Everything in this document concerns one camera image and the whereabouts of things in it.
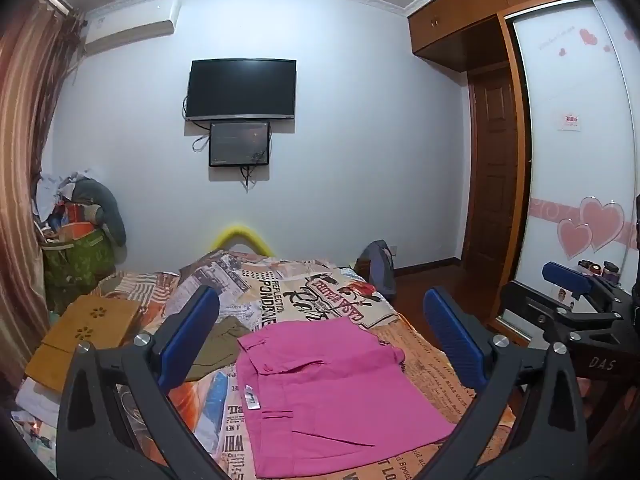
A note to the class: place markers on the small dark jar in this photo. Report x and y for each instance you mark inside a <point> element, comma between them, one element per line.
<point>611,270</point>
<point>590,267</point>

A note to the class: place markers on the wooden wardrobe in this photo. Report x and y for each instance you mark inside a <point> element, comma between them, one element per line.
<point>450,15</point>

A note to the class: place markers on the green patterned bag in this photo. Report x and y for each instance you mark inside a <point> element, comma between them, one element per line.
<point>80,265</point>

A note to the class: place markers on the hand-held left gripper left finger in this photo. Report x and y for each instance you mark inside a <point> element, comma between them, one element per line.
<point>196,327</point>

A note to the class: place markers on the yellow foam pad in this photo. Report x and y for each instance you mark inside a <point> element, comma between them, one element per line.
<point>240,232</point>

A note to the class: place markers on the black wall television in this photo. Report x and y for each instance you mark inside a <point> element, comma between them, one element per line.
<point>240,87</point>

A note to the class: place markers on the striped pink curtain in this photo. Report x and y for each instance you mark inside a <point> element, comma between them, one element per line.
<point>30,135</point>

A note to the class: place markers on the newspaper print blanket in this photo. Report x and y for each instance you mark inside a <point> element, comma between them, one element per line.
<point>300,287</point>

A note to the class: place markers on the wooden door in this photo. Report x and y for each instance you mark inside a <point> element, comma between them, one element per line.
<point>492,170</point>

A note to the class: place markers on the small black wall monitor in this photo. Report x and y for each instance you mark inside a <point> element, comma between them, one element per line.
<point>239,142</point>

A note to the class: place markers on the white air conditioner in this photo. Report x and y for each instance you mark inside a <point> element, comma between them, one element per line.
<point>130,25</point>

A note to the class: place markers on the orange box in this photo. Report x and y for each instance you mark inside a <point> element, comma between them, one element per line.
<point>75,215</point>

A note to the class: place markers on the wooden lap desk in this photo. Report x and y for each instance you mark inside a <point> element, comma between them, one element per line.
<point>85,330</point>

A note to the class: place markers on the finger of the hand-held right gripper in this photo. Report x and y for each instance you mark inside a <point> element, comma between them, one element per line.
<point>570,276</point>
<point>540,310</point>

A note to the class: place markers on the pile of pale clothes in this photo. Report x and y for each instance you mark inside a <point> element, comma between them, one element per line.
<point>50,190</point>

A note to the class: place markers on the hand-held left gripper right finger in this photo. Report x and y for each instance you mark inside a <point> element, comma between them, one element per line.
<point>452,332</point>

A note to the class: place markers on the grey blue backpack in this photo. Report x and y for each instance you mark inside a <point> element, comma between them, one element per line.
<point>375,265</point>

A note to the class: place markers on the red white sticker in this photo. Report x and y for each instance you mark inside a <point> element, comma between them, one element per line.
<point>571,120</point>

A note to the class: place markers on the white folded cloth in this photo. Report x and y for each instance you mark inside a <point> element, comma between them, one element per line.
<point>40,402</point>

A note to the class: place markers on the white heart print sliding door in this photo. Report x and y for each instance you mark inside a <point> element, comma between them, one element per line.
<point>575,170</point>

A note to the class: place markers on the pink pants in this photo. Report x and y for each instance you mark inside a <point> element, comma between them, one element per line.
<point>325,385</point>

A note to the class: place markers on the olive green garment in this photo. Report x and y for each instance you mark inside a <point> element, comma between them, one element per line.
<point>220,345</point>

